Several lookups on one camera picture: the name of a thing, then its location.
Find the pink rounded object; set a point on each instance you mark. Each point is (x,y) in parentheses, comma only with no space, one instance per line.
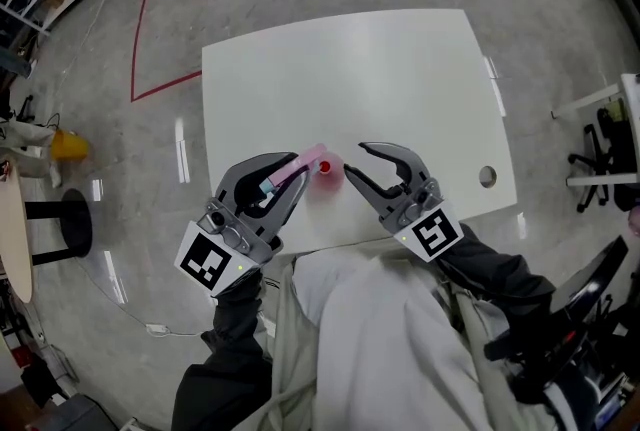
(635,223)

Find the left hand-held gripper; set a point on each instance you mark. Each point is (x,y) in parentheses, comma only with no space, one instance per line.
(210,259)

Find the person's torso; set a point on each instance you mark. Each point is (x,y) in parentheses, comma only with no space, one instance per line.
(390,344)

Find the yellow bucket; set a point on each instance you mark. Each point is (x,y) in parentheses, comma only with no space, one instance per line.
(70,145)

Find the pink round container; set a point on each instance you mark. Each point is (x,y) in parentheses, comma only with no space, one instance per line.
(327,179)

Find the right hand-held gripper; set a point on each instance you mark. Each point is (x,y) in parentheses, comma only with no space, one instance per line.
(430,231)

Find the grey equipment case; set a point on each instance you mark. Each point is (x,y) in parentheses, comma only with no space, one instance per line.
(92,414)

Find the black office chair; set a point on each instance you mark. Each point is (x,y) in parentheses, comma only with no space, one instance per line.
(600,159)

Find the pink spray bottle cap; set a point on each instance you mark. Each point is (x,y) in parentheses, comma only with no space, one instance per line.
(295,166)

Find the white power adapter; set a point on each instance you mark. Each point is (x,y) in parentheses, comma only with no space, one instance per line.
(156,329)

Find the person's right forearm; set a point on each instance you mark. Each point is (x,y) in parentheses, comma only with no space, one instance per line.
(495,269)

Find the black seat chair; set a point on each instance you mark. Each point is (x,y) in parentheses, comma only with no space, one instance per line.
(575,309)

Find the white desk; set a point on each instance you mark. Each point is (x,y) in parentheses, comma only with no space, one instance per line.
(631,129)

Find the person's left forearm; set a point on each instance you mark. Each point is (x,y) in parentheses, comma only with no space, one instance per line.
(220,359)

